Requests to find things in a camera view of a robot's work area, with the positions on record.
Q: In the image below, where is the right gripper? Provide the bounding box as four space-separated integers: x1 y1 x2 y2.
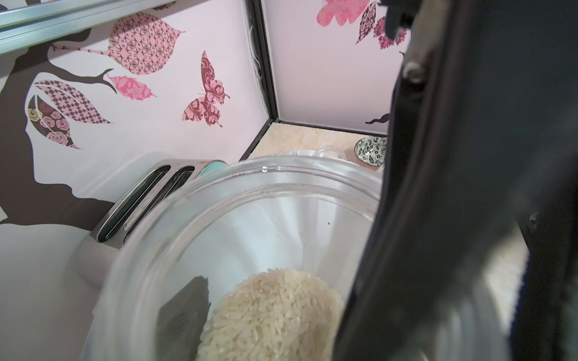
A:
334 1 577 360

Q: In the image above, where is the glass jar beige lid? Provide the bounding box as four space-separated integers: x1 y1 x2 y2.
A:
80 154 511 361

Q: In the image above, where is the glass jar with rice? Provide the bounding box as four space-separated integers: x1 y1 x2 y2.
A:
284 146 346 160

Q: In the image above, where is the patterned ceramic bowl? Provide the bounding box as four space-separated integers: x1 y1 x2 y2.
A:
354 136 387 168

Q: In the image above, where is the mint green toaster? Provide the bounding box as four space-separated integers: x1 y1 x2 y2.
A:
77 159 227 290

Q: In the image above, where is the aluminium rail back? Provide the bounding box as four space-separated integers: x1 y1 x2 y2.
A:
1 0 168 55

